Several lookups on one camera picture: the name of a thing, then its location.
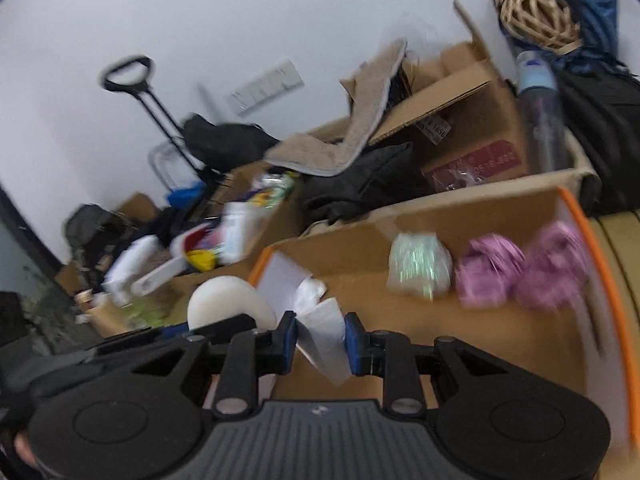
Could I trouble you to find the white round soft ball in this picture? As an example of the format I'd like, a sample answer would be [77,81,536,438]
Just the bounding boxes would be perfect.
[186,276,277,330]

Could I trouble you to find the iridescent green pouch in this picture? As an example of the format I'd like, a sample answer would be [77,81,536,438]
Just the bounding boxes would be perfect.
[386,232,452,300]

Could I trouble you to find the pink satin pouch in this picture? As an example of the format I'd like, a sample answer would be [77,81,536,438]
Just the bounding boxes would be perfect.
[514,220,588,311]
[454,233,525,308]

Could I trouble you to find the white sock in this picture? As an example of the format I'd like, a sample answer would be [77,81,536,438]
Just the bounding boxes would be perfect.
[255,252,352,386]

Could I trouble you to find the person left hand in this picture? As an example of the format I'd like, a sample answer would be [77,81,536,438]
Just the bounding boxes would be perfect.
[14,432,38,469]

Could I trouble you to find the floor cardboard box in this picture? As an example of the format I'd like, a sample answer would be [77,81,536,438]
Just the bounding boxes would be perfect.
[53,192,202,338]

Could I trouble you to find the brown cardboard tray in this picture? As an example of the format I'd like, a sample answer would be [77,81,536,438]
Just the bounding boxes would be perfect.
[171,162,303,284]

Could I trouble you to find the black backpack on boxes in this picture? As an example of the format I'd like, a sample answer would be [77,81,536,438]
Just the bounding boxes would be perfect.
[63,204,138,288]

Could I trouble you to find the grey folding stool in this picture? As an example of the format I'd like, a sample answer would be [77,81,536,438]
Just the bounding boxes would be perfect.
[148,139,201,196]

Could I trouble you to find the black bag by trolley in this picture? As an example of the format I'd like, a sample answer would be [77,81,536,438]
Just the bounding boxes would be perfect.
[182,114,279,174]

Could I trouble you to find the open cardboard box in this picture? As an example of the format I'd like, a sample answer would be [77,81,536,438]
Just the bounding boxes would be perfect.
[368,0,529,191]

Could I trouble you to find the beige fluffy mat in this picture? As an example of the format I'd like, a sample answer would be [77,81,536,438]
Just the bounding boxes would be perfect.
[264,38,407,177]

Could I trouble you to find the grey water bottle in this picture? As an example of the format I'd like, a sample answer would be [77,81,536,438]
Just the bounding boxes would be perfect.
[515,51,570,174]

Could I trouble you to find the woven rattan ball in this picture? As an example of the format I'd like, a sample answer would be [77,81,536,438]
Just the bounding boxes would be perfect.
[492,0,584,55]

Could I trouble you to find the dark blue bag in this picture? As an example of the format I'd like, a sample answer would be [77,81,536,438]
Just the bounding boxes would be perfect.
[498,0,626,75]

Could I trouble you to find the wall power socket strip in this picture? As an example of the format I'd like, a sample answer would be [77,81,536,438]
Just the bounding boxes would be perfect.
[226,60,304,116]

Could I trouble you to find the black trolley handle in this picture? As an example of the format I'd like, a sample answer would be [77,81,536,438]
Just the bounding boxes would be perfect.
[99,54,222,188]

